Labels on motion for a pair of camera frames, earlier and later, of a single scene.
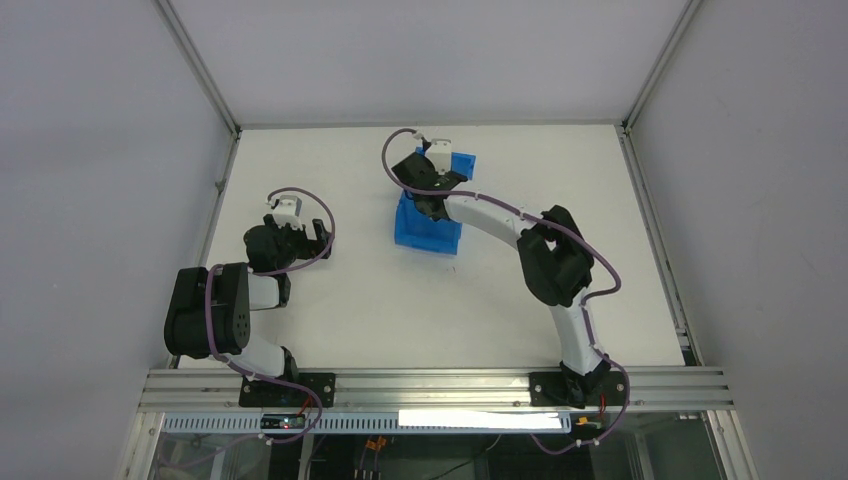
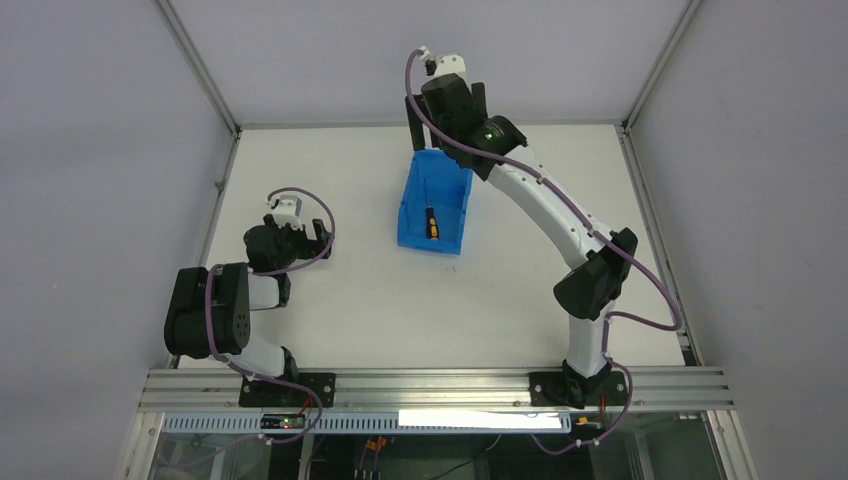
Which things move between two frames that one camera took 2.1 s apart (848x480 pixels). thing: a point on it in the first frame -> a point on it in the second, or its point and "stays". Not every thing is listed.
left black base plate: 261,394 stays
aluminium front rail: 670,389 stays
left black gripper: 308,240 stays
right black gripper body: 436,175 -> 444,95
